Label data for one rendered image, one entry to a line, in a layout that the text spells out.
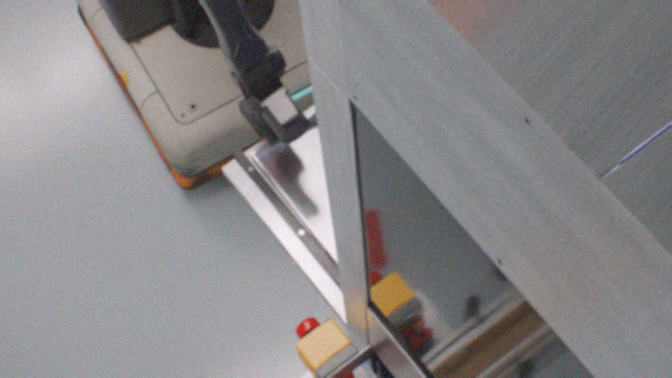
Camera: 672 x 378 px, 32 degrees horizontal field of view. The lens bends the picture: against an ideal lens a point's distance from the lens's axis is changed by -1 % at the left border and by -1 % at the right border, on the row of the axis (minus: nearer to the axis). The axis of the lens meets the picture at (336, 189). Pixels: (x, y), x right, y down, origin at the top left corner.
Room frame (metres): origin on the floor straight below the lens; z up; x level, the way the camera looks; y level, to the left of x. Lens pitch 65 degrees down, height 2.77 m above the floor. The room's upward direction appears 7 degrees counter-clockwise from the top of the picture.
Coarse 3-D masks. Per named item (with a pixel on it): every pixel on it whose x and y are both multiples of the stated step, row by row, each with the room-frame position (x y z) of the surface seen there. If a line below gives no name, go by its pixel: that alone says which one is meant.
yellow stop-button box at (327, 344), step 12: (324, 324) 0.59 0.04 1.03; (336, 324) 0.58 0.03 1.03; (312, 336) 0.57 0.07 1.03; (324, 336) 0.57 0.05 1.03; (336, 336) 0.56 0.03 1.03; (300, 348) 0.55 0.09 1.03; (312, 348) 0.55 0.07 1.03; (324, 348) 0.55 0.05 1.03; (336, 348) 0.55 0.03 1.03; (348, 348) 0.54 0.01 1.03; (312, 360) 0.53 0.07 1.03; (324, 360) 0.53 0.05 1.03; (336, 360) 0.53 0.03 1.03; (312, 372) 0.53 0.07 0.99; (324, 372) 0.51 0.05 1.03
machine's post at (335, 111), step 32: (320, 0) 0.57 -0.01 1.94; (320, 32) 0.57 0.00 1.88; (320, 64) 0.58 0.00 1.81; (320, 96) 0.59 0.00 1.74; (320, 128) 0.59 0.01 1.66; (352, 128) 0.55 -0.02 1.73; (352, 160) 0.55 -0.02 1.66; (352, 192) 0.55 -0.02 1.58; (352, 224) 0.56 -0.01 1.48; (352, 256) 0.56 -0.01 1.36; (352, 288) 0.57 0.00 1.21; (352, 320) 0.58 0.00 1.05
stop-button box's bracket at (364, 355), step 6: (366, 348) 0.54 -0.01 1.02; (360, 354) 0.53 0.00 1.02; (366, 354) 0.54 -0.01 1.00; (348, 360) 0.53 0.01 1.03; (354, 360) 0.53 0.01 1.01; (360, 360) 0.53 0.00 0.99; (366, 360) 0.54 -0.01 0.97; (342, 366) 0.52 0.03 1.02; (348, 366) 0.52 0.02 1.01; (354, 366) 0.53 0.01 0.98; (336, 372) 0.51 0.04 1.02; (342, 372) 0.52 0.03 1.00; (348, 372) 0.52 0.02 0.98
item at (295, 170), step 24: (312, 120) 1.02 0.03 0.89; (288, 144) 0.98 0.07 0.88; (312, 144) 0.98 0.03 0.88; (264, 168) 0.93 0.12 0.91; (288, 168) 0.94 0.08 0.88; (312, 168) 0.93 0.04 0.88; (288, 192) 0.89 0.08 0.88; (312, 192) 0.88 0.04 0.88; (312, 216) 0.84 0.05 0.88; (336, 264) 0.73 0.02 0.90
